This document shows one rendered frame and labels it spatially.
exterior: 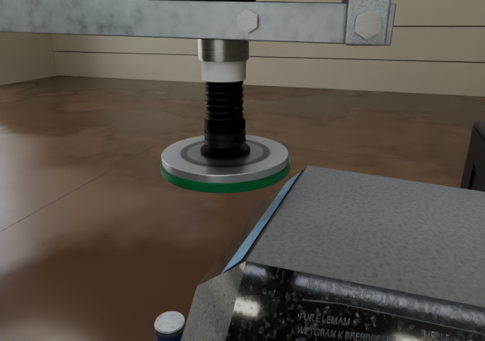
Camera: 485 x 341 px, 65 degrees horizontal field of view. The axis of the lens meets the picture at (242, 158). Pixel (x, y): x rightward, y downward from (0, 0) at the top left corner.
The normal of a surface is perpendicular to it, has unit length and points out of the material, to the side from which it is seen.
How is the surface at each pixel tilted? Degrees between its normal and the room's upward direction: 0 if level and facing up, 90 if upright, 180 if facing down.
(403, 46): 90
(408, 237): 0
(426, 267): 0
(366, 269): 0
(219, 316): 59
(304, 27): 90
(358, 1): 90
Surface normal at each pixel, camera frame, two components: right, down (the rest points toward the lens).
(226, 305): -0.83, -0.40
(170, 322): 0.00, -0.94
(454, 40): -0.32, 0.32
